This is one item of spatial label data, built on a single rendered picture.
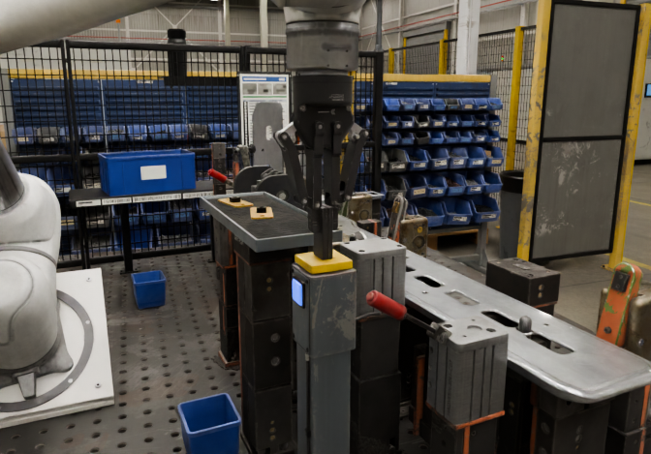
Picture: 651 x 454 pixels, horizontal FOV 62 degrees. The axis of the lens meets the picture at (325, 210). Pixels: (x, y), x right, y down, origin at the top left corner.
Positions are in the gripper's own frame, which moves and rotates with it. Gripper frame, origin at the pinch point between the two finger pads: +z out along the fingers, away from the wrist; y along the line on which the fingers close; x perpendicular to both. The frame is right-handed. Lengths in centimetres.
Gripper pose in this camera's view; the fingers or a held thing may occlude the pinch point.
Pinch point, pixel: (323, 231)
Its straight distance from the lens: 72.1
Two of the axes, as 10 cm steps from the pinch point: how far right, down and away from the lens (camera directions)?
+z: 0.0, 9.8, 2.1
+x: -4.2, -1.9, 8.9
